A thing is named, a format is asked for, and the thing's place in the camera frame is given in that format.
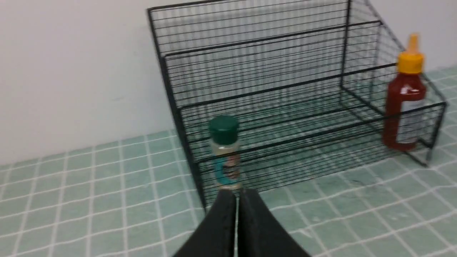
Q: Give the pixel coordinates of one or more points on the green-capped seasoning bottle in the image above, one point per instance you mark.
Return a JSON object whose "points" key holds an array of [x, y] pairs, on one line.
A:
{"points": [[225, 143]]}

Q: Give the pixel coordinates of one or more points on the green checkered tablecloth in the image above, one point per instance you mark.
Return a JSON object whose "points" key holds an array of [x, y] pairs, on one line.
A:
{"points": [[135, 198]]}

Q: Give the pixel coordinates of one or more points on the red sauce bottle yellow cap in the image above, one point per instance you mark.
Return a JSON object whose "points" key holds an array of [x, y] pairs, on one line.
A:
{"points": [[405, 94]]}

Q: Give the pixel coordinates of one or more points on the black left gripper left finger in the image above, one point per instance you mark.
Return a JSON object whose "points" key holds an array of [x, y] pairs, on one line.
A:
{"points": [[215, 236]]}

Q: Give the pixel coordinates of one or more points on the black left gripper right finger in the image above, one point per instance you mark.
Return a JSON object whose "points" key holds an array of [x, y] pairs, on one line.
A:
{"points": [[259, 233]]}

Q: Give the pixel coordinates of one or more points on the black wire mesh shelf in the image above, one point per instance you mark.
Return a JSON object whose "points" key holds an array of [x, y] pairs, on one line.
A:
{"points": [[306, 80]]}

